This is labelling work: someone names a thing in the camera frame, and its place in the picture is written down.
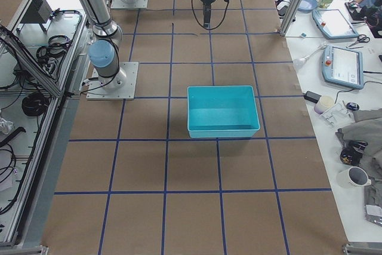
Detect coiled black cable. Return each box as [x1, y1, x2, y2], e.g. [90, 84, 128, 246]
[21, 91, 48, 118]

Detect grey control box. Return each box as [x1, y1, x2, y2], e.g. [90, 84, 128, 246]
[17, 0, 53, 32]

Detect grey cloth pile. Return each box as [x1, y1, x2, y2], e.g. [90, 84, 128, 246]
[335, 109, 381, 207]

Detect near teach pendant tablet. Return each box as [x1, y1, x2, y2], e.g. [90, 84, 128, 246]
[321, 45, 364, 90]

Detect black power adapter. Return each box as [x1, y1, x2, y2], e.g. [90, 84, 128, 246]
[303, 91, 322, 104]

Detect black patterned mug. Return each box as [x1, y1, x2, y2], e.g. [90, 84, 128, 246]
[340, 140, 368, 166]

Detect aluminium frame post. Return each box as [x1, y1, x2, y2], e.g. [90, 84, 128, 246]
[279, 0, 317, 37]

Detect black scissors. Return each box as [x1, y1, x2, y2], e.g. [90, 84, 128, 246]
[347, 34, 370, 48]

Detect far teach pendant tablet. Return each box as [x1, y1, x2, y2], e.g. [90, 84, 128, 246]
[312, 9, 359, 39]

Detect teal plastic storage bin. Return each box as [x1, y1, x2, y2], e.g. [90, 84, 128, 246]
[187, 85, 260, 139]

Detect blue plate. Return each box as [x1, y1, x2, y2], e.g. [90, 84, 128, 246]
[298, 0, 318, 13]

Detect white mug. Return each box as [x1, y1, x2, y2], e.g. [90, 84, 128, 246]
[336, 167, 371, 188]

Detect lavender cup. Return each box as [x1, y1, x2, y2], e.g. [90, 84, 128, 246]
[314, 96, 334, 114]

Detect teach pendant tablet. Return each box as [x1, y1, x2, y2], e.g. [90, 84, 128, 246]
[321, 45, 364, 90]
[312, 9, 359, 39]

